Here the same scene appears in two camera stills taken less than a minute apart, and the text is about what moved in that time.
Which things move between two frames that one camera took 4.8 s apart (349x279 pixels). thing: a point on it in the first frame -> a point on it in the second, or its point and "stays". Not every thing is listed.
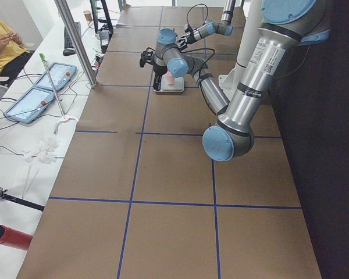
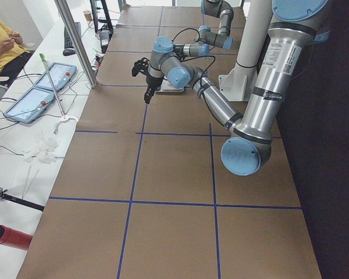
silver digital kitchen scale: (177, 86) stays
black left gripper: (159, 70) -> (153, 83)
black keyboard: (68, 43) stays
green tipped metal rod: (43, 60) stays
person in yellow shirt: (6, 56) stays
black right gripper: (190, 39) -> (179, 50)
